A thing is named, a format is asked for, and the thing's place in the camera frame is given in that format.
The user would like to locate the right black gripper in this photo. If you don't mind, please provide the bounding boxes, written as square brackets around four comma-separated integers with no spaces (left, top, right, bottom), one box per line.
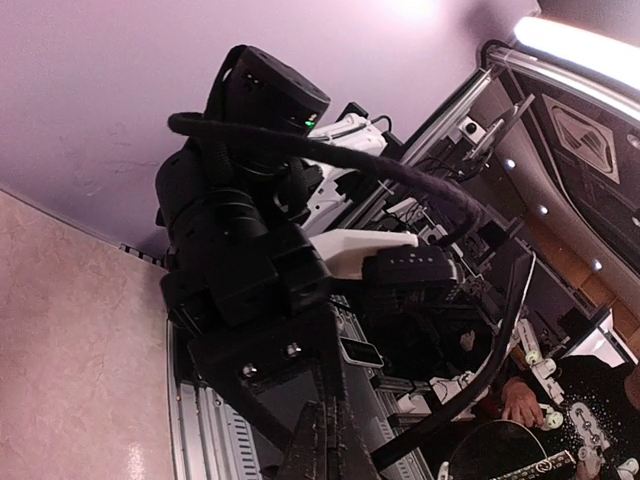
[160,224,380,479]

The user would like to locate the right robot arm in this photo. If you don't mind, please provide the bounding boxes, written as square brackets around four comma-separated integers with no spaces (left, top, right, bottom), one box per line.
[156,45,378,479]

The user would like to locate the front aluminium rail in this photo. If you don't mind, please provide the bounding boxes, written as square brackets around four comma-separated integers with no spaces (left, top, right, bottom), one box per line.
[167,324,282,479]

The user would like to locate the ceiling light strip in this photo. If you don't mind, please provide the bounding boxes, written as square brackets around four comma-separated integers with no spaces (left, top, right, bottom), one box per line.
[514,16,639,94]

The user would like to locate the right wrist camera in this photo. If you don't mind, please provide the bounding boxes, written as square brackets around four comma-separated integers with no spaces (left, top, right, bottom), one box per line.
[311,229,463,285]

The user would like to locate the operator hand in background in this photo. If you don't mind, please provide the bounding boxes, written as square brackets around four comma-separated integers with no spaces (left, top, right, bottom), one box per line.
[501,377,544,428]

